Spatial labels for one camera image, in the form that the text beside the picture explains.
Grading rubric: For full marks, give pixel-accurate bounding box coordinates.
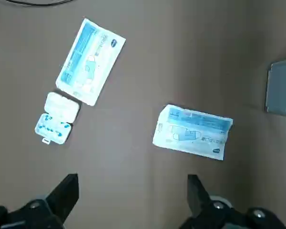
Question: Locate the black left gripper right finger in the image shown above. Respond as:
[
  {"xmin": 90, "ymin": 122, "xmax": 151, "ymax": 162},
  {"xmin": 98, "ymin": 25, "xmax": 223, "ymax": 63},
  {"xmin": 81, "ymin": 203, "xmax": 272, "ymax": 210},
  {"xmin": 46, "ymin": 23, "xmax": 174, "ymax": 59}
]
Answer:
[{"xmin": 178, "ymin": 174, "xmax": 286, "ymax": 229}]

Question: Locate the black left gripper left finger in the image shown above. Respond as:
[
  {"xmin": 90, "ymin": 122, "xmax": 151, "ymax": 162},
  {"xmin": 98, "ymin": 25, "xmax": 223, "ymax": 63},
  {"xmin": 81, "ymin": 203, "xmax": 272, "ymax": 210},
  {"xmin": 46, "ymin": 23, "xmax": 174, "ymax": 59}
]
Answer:
[{"xmin": 0, "ymin": 173, "xmax": 79, "ymax": 229}]

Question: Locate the blue white mask packet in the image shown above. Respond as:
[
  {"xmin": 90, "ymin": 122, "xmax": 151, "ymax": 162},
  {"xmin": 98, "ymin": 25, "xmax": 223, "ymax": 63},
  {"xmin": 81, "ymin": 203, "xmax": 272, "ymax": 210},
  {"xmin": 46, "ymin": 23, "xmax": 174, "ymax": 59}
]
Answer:
[
  {"xmin": 55, "ymin": 18, "xmax": 126, "ymax": 107},
  {"xmin": 152, "ymin": 104, "xmax": 234, "ymax": 161}
]

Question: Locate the silver aluminium first-aid case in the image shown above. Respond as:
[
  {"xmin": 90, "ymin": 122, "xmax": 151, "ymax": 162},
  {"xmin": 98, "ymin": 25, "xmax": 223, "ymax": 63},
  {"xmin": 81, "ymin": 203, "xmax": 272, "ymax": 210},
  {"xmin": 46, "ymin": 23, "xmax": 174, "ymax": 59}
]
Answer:
[{"xmin": 264, "ymin": 57, "xmax": 286, "ymax": 118}]

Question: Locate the black cable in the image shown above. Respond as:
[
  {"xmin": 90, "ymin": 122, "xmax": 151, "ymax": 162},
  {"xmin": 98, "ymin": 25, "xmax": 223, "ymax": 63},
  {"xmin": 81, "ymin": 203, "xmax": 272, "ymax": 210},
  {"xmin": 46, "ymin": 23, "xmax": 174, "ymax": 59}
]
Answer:
[{"xmin": 4, "ymin": 0, "xmax": 74, "ymax": 7}]

